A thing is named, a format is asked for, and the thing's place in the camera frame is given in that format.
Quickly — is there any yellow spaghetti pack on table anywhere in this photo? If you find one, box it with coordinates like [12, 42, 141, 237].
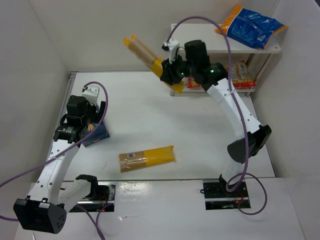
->
[119, 145, 176, 173]

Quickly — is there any blue Barilla pasta box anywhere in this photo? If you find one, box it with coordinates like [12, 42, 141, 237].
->
[82, 120, 110, 148]

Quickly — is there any metal table edge rail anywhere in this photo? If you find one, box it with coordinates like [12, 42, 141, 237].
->
[39, 71, 80, 182]

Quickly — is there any red pasta bag left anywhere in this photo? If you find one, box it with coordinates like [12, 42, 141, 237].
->
[187, 77, 201, 89]

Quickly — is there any white two-tier shelf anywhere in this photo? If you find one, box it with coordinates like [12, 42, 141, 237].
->
[171, 23, 281, 83]

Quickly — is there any red pasta bag right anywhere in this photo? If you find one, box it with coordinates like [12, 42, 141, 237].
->
[231, 60, 257, 89]

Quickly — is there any blue orange pasta bag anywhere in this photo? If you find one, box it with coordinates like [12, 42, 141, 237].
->
[215, 4, 288, 49]

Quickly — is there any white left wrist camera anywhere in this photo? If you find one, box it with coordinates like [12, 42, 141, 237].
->
[82, 84, 100, 106]

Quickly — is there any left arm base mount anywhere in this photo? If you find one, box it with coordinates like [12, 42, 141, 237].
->
[77, 181, 117, 213]

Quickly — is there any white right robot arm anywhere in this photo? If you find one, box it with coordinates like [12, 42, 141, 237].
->
[160, 38, 272, 189]

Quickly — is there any yellow spaghetti pack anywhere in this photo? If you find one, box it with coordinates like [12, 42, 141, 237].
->
[119, 145, 176, 173]
[123, 35, 184, 94]

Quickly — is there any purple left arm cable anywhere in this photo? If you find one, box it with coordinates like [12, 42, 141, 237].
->
[0, 81, 110, 240]

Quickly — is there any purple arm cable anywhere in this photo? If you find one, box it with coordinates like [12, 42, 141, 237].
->
[166, 16, 268, 216]
[0, 81, 110, 240]

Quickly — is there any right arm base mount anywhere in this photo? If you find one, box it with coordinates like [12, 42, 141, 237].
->
[200, 179, 251, 211]

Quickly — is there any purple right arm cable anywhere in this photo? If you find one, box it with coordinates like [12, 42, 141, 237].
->
[166, 16, 268, 216]

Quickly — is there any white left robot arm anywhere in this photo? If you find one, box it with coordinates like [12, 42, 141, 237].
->
[13, 95, 107, 234]

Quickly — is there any red pasta bag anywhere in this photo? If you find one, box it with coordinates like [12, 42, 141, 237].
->
[231, 60, 257, 89]
[187, 77, 201, 89]

